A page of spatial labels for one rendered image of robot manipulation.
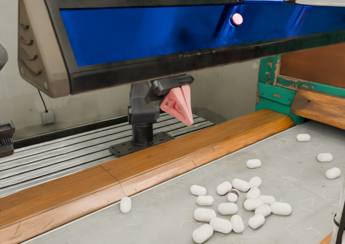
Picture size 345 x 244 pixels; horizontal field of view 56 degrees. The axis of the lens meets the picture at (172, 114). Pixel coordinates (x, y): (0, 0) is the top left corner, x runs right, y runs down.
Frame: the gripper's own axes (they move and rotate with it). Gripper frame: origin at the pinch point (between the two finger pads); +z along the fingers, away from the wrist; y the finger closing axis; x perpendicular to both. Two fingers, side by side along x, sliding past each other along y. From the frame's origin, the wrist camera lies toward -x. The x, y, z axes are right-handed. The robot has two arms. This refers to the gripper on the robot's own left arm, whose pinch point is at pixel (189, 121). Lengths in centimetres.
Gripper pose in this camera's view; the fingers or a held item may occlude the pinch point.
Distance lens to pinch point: 67.1
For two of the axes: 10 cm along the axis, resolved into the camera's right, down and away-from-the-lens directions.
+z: 4.7, 8.1, -3.6
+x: -3.9, 5.5, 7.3
